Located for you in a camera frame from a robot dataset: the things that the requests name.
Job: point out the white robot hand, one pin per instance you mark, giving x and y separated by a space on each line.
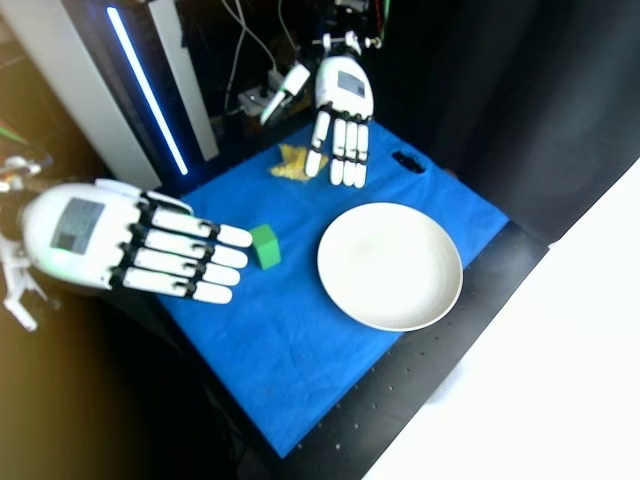
75 235
345 85

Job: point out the yellow star-shaped object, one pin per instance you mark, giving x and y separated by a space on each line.
292 162

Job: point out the green cube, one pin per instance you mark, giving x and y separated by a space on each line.
267 250

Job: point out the white round plate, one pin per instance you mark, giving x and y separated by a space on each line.
390 265

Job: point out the white power adapter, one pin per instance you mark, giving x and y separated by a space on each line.
252 100

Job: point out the small black clip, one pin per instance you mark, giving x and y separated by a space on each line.
409 162

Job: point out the white tower with blue light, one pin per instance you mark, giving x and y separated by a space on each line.
85 75

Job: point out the black curtain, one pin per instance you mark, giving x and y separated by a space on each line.
525 90

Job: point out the blue table cloth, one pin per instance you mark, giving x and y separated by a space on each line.
280 340

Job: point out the white panel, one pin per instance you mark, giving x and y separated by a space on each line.
550 350

